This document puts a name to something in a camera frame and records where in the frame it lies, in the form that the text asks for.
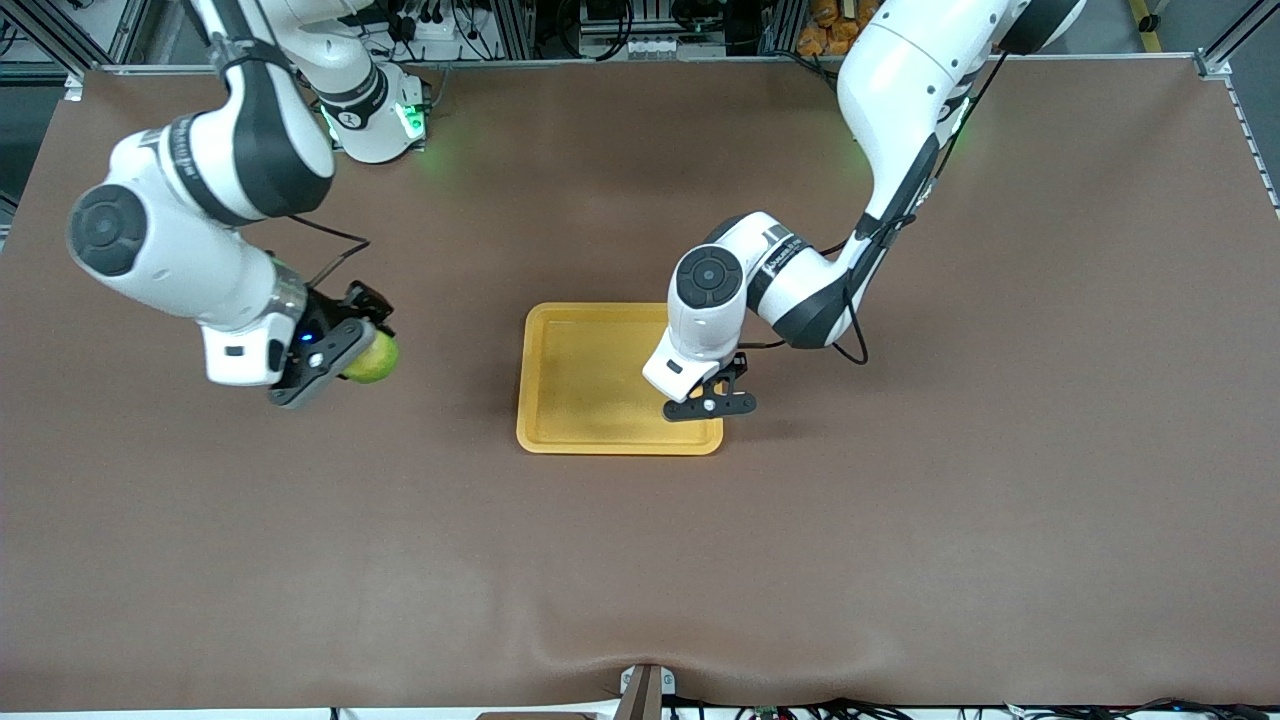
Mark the green apple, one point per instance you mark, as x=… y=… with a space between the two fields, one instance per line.
x=378 y=362

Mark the silver table edge rail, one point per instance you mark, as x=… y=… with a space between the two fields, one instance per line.
x=640 y=62

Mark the aluminium frame post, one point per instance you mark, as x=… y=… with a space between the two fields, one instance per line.
x=780 y=28
x=512 y=30

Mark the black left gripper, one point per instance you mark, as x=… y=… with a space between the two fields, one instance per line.
x=741 y=368

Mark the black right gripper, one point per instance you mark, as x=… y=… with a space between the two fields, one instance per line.
x=327 y=308

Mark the white power strip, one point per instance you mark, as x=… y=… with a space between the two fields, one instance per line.
x=440 y=28

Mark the yellow plastic tray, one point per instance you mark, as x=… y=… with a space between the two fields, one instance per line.
x=580 y=380

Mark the orange bread pile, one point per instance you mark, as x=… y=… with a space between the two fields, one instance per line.
x=825 y=35

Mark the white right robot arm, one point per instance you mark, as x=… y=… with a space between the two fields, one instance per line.
x=190 y=260

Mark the grey control box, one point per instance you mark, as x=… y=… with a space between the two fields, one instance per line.
x=650 y=45

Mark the brown table mat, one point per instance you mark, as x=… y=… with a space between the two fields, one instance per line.
x=640 y=560

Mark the grey metal clamp bracket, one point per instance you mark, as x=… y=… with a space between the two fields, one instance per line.
x=645 y=685

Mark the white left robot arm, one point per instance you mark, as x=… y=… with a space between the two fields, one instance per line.
x=900 y=80

